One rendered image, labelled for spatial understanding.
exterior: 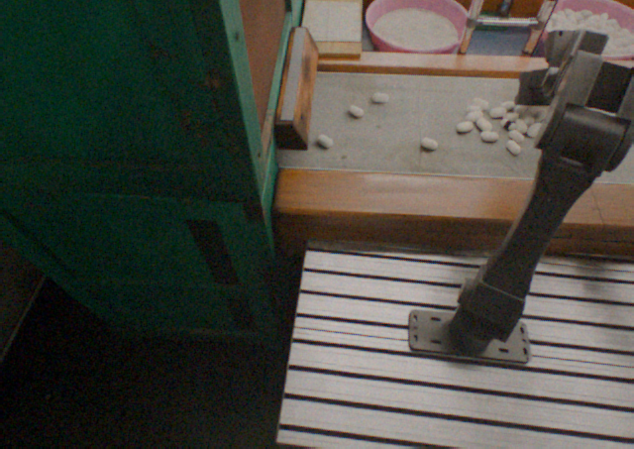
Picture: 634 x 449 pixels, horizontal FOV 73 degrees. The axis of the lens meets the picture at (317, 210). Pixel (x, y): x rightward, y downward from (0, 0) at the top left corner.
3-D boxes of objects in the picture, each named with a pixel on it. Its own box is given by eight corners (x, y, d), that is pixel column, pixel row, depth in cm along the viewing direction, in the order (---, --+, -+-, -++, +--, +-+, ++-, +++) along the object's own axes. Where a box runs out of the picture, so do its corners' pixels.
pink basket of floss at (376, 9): (481, 55, 116) (492, 22, 108) (411, 96, 107) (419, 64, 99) (410, 11, 128) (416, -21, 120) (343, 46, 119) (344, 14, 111)
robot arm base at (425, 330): (416, 292, 70) (416, 334, 66) (543, 306, 68) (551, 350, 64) (408, 310, 76) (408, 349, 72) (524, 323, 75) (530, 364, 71)
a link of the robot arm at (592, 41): (562, 31, 80) (575, 14, 69) (610, 44, 78) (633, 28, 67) (534, 92, 83) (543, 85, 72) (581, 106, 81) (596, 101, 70)
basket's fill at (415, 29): (458, 76, 110) (464, 56, 105) (370, 72, 111) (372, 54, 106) (449, 25, 122) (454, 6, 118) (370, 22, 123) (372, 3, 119)
